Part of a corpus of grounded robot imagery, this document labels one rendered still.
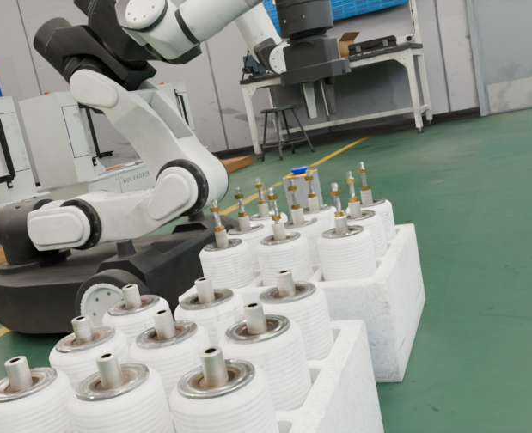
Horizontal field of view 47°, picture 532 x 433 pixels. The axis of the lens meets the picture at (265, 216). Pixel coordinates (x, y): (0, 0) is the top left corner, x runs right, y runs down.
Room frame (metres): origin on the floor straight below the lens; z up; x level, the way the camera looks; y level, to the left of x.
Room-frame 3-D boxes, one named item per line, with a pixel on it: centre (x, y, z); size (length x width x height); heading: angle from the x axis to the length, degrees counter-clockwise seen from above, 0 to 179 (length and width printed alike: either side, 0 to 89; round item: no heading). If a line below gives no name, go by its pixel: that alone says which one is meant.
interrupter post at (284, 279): (0.77, -0.01, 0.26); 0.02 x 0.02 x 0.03
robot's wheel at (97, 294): (1.36, 0.38, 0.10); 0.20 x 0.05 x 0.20; 65
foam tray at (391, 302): (1.21, -0.06, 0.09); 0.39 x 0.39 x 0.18; 68
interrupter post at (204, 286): (0.81, 0.10, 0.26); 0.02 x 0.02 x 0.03
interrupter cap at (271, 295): (0.77, -0.01, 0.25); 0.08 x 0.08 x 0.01
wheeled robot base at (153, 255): (1.70, 0.49, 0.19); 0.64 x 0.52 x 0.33; 65
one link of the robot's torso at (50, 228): (1.72, 0.52, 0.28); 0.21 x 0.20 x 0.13; 65
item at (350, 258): (1.05, -0.13, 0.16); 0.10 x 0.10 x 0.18
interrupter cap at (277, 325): (0.66, 0.03, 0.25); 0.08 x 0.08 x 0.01
